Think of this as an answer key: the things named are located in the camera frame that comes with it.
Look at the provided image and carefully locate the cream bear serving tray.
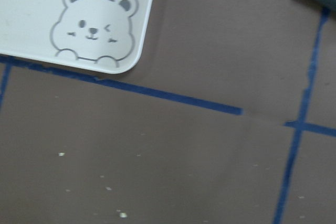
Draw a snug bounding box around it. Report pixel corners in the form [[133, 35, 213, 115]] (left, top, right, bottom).
[[1, 0, 152, 74]]

